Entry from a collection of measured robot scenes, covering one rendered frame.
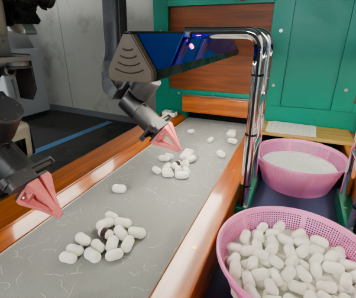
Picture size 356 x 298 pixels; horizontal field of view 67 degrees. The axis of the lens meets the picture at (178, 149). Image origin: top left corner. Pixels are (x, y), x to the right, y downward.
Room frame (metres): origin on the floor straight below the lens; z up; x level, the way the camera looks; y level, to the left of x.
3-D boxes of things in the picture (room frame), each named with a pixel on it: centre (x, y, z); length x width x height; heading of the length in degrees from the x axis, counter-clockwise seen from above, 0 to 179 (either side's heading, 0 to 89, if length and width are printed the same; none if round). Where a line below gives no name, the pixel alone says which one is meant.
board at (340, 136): (0.96, -0.46, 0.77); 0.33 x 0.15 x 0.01; 67
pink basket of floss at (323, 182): (0.76, -0.37, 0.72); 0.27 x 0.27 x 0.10
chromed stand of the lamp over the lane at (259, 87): (0.68, -0.12, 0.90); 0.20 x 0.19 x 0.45; 157
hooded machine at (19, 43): (3.83, 2.30, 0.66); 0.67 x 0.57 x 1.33; 62
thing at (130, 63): (0.71, -0.05, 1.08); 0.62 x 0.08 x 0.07; 157
